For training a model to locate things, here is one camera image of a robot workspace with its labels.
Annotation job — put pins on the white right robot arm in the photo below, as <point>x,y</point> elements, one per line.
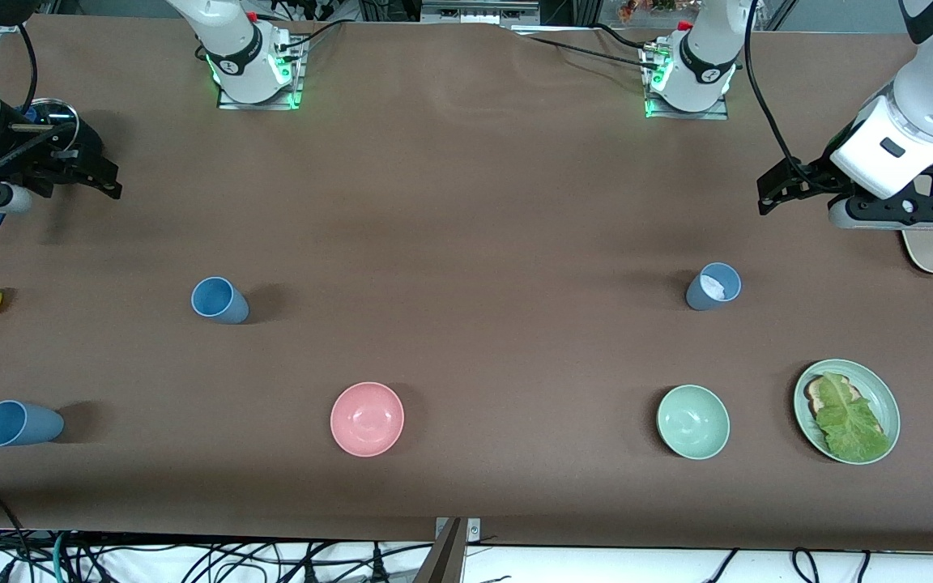
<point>240,48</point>

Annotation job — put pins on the blue plastic cup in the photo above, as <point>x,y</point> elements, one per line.
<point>227,306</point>
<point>25,425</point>

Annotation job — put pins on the grey-blue plastic cup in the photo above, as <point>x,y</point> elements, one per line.
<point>697,300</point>

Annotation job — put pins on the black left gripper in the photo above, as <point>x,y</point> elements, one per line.
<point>811,176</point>

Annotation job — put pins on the white crumpled tissue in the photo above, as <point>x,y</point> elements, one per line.
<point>713,285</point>

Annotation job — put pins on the glass lid with blue knob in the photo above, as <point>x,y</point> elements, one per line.
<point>57,113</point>

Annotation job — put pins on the pale green plate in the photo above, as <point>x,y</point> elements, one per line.
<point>879,397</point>

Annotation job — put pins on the small metal bracket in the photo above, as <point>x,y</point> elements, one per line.
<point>475,530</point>

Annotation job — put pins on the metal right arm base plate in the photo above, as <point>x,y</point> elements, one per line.
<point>298,81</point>

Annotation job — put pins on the pink bowl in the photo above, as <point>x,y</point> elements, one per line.
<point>367,419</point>

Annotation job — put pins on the green lettuce leaf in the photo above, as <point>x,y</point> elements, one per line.
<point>851,425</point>

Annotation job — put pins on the brown table cover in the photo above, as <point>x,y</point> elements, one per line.
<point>466,202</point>

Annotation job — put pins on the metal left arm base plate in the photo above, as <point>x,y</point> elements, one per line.
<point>722,112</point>

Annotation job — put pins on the pale green bowl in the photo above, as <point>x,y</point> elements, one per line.
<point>693,421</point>

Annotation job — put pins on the aluminium frame rail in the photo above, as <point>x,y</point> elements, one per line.
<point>479,12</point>

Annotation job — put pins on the toasted bread slice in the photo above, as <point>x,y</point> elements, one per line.
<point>816,394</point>

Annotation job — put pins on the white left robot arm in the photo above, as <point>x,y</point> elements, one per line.
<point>701,57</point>

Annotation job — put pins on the brown post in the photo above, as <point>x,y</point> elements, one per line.
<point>444,563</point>

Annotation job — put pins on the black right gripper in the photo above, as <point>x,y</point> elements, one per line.
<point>39,150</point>

